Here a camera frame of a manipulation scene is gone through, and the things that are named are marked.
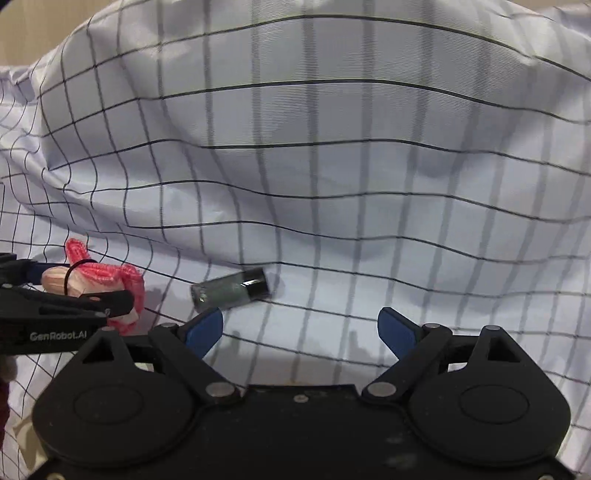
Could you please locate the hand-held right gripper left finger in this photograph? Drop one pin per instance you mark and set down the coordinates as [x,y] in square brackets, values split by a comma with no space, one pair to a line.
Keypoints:
[207,330]

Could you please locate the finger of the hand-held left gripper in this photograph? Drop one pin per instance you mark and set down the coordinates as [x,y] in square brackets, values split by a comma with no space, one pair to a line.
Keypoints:
[69,304]
[21,272]

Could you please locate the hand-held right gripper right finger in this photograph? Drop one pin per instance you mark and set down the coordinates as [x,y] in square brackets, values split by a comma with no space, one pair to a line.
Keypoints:
[397,333]

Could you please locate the pink and white towel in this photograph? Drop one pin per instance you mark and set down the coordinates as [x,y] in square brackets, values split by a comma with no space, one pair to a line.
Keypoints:
[99,273]

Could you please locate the dark red clothing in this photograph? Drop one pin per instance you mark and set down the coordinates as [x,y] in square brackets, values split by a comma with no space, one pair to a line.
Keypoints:
[3,401]

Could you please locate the white black-checked sheet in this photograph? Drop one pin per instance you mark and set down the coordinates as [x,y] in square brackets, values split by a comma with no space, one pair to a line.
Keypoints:
[323,138]

